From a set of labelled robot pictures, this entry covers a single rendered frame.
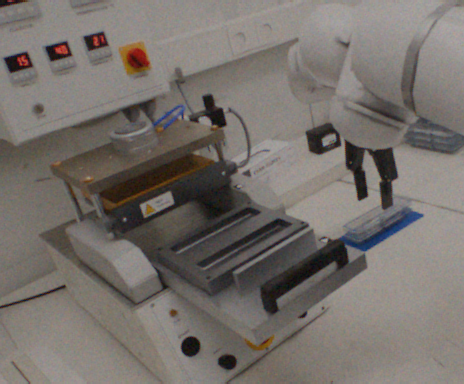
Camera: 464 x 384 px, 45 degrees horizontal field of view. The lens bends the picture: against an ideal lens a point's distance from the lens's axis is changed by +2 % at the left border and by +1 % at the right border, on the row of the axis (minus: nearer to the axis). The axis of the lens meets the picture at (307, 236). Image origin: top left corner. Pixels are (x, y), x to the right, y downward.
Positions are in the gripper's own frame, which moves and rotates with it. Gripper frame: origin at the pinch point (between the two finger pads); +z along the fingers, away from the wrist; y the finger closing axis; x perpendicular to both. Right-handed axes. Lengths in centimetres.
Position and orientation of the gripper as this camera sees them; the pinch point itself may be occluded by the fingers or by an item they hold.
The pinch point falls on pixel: (373, 192)
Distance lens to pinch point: 129.0
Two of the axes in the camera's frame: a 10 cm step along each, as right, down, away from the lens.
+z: 1.8, 8.5, 4.9
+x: 7.7, -4.3, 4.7
